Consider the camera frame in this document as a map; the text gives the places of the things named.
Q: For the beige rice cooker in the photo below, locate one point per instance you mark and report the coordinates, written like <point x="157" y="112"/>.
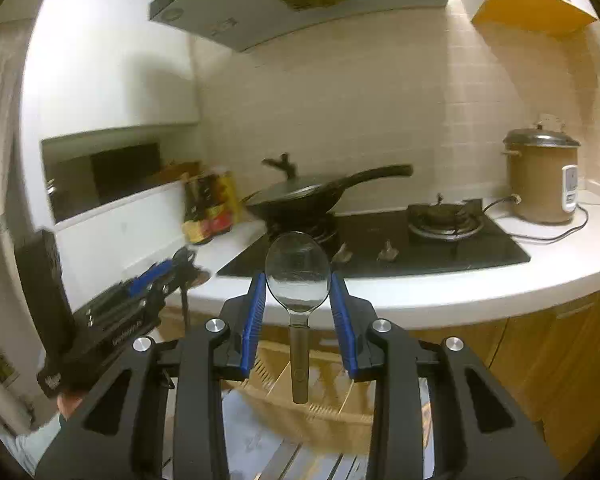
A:
<point x="542" y="168"/>

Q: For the sauce bottles with red labels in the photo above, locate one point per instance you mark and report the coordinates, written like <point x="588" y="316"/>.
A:
<point x="207" y="211"/>

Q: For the black wok with handle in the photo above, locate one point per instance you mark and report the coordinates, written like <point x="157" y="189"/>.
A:
<point x="310" y="196"/>

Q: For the black gas stove top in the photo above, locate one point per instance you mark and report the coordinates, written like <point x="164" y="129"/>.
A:
<point x="420" y="239"/>

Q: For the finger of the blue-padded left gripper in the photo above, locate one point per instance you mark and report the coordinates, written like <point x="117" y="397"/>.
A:
<point x="158" y="281"/>

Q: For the clear spoon with grey handle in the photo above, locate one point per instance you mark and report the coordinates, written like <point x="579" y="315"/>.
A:
<point x="298" y="275"/>

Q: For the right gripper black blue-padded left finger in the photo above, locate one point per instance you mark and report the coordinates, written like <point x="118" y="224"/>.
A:
<point x="243" y="316"/>

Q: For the person's left hand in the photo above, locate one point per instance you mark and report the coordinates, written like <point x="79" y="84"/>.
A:
<point x="67" y="403"/>

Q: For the light blue patterned placemat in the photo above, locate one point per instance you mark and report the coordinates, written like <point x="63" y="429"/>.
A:
<point x="255" y="452"/>

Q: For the black spoon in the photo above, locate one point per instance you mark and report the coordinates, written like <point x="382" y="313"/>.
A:
<point x="188" y="275"/>

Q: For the beige plastic utensil basket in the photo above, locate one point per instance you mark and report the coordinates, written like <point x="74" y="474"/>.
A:
<point x="332" y="396"/>

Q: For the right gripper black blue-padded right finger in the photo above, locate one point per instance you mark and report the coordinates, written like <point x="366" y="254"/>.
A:
<point x="352" y="317"/>

